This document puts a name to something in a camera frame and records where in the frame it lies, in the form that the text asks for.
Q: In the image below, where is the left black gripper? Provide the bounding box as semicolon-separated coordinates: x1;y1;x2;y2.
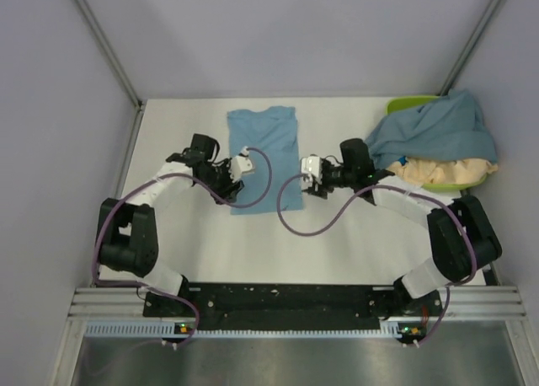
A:
198;158;244;205

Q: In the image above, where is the light blue printed t-shirt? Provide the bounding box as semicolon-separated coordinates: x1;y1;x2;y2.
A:
227;106;303;216

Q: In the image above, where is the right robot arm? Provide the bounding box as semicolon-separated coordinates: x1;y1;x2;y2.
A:
301;138;502;315

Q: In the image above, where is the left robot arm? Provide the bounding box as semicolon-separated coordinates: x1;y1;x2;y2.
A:
95;134;254;316

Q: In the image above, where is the royal blue t-shirt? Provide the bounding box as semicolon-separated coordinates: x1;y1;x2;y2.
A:
396;156;408;167

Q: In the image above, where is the cream yellow t-shirt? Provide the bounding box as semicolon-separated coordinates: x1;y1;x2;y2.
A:
387;158;499;189

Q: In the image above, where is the green plastic basket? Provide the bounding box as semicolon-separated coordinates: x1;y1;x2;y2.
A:
385;94;489;191

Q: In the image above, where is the grey-blue t-shirt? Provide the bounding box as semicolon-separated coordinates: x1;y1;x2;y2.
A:
365;90;498;169

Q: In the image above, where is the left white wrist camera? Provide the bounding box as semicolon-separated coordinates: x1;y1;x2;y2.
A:
229;147;256;182

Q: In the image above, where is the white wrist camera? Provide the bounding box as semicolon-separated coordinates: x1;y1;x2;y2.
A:
229;147;256;182
300;155;323;188

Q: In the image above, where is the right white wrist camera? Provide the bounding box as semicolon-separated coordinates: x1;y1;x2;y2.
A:
300;155;323;188

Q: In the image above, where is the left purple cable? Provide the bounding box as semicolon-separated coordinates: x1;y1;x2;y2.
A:
91;146;274;351

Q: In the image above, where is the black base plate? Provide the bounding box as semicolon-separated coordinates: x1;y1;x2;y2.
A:
142;281;446;332

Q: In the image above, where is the aluminium frame rail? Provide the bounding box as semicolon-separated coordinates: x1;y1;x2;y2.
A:
67;286;527;321

